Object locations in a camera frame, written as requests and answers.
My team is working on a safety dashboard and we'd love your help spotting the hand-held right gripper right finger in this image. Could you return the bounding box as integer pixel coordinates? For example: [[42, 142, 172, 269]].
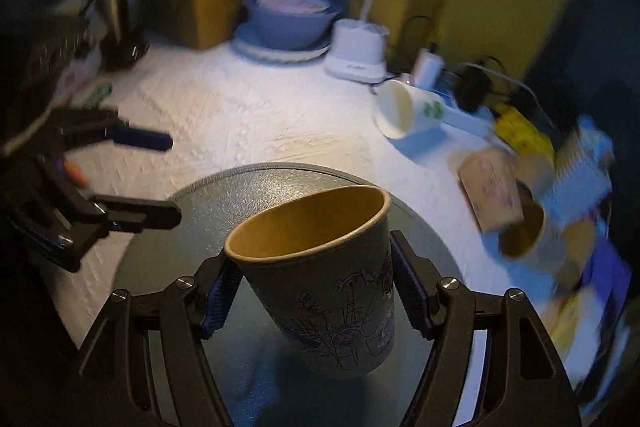
[[389, 230, 582, 427]]

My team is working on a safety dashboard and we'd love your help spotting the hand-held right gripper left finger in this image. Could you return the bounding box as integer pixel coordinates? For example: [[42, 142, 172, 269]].
[[70, 256, 244, 427]]

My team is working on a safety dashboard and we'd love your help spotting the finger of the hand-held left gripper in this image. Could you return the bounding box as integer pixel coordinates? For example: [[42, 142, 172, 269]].
[[56, 107, 174, 154], [75, 194, 182, 234]]

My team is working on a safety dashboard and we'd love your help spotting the brown paper cup with drawings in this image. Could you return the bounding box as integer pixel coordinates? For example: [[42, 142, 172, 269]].
[[223, 186, 399, 380]]

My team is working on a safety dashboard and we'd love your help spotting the brown paper cup pink print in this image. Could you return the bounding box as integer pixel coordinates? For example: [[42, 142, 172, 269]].
[[458, 147, 524, 234]]

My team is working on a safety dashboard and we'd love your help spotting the plain brown paper cup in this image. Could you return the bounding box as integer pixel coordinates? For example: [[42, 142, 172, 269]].
[[515, 152, 557, 198], [499, 202, 567, 269]]

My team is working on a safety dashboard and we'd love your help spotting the white paper cup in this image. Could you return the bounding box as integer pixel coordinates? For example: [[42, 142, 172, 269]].
[[375, 79, 447, 140]]

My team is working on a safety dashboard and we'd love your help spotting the round glass turntable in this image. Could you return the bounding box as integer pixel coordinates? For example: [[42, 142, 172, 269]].
[[112, 162, 467, 427]]

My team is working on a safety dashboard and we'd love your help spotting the green and white packet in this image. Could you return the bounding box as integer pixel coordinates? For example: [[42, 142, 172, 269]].
[[54, 57, 114, 108]]

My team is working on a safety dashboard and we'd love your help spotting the cardboard box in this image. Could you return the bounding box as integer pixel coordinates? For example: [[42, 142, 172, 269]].
[[154, 0, 262, 51]]

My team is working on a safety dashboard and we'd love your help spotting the white plate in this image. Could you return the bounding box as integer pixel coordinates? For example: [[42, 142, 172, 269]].
[[233, 24, 334, 66]]

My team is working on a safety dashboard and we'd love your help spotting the white power strip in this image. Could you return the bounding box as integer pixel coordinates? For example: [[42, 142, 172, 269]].
[[439, 93, 494, 138]]

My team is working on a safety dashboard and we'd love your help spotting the blue bowl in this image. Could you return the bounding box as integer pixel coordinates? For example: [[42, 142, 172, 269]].
[[243, 0, 342, 50]]

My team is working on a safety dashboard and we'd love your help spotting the yellow packet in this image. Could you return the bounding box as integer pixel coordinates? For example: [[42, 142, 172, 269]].
[[492, 104, 552, 158]]

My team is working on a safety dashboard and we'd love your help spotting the white notebook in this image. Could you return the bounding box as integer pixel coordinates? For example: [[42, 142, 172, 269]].
[[544, 116, 617, 229]]

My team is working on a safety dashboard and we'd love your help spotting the black power adapter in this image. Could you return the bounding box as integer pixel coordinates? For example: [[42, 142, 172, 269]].
[[456, 64, 494, 113]]

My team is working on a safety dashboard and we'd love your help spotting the white charger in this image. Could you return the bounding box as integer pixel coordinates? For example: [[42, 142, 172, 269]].
[[411, 48, 446, 90]]

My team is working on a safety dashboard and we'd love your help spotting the white appliance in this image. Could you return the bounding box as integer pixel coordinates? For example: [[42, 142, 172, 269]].
[[324, 19, 391, 84]]

